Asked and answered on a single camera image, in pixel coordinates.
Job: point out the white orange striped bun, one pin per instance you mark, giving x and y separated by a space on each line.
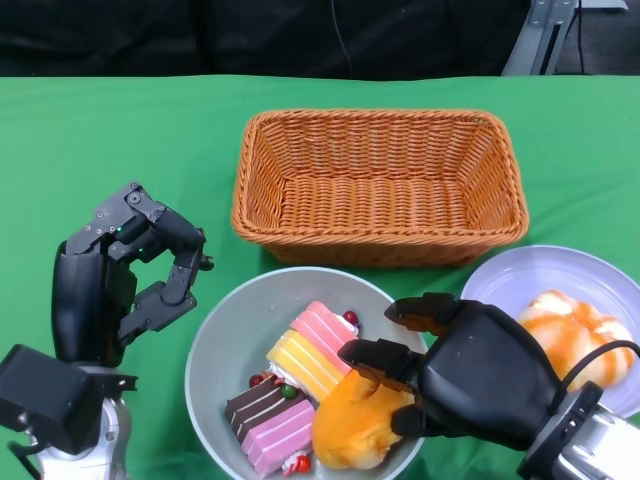
565 330

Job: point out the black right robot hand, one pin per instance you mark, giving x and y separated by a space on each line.
485 380

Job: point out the grey metal stand frame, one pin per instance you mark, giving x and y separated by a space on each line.
527 45

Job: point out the orange wicker basket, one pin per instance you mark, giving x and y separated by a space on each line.
375 210

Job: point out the pink yellow layered cake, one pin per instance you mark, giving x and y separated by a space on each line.
310 345

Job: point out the brown pink layered cake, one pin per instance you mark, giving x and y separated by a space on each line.
275 430

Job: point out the white round plate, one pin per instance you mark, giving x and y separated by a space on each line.
500 280

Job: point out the green tablecloth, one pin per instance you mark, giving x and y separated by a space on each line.
150 150

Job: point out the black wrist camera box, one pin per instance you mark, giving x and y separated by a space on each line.
45 395

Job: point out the grey-green round bowl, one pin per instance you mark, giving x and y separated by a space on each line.
225 340

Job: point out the black backdrop cloth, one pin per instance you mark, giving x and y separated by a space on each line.
150 35

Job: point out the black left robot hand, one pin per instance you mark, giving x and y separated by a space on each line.
77 300

